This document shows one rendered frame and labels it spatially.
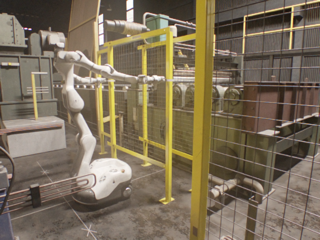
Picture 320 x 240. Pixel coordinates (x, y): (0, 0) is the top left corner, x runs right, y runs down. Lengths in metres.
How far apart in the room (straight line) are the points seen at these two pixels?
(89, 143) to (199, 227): 1.64
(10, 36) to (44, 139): 2.18
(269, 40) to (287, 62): 1.45
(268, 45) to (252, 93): 10.15
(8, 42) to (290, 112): 5.16
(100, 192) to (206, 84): 1.85
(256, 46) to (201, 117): 12.11
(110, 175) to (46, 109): 3.18
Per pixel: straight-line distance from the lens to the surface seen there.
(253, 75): 12.76
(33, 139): 4.57
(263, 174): 2.74
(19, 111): 5.20
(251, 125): 2.55
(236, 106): 2.81
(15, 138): 4.52
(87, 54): 5.77
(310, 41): 11.97
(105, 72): 2.03
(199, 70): 0.82
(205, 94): 0.81
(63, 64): 2.27
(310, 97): 4.39
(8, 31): 5.34
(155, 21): 3.59
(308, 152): 4.70
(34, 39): 5.53
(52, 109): 5.30
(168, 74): 2.21
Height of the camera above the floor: 1.32
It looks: 10 degrees down
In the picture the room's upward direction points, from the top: straight up
